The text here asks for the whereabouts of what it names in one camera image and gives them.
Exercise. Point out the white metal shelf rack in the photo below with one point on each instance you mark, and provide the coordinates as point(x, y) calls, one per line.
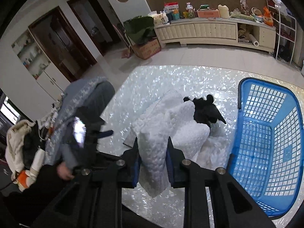
point(286, 29)

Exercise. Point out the brown cardboard box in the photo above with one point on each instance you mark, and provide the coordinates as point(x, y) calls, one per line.
point(147, 50)

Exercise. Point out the white paper roll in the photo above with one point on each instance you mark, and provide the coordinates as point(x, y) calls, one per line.
point(253, 40)

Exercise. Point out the white waffle knit towel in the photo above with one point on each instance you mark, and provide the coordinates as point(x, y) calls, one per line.
point(168, 118)

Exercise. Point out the dark green bag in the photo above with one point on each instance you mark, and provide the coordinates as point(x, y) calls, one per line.
point(140, 29)

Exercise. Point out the cream plastic jar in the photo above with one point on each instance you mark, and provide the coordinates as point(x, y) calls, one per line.
point(223, 11)

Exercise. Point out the blue plastic laundry basket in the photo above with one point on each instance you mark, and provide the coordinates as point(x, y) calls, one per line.
point(267, 152)

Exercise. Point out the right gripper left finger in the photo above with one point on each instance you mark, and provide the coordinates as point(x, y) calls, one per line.
point(99, 202)

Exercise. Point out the cream TV cabinet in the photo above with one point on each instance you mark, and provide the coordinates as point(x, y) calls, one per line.
point(217, 31)

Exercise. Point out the white wall cupboard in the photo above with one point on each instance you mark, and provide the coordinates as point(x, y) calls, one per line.
point(39, 65)

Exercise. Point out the orange snack bag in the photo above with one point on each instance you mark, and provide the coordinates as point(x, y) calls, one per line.
point(267, 17)

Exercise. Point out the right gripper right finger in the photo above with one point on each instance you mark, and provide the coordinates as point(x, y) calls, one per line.
point(232, 206)

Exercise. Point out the person's left hand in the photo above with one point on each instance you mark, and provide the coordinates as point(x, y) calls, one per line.
point(63, 172)

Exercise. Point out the pink flat box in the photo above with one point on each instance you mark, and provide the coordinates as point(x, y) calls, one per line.
point(208, 13)

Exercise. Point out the black dragon plush toy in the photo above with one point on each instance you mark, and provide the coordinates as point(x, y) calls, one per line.
point(206, 111)

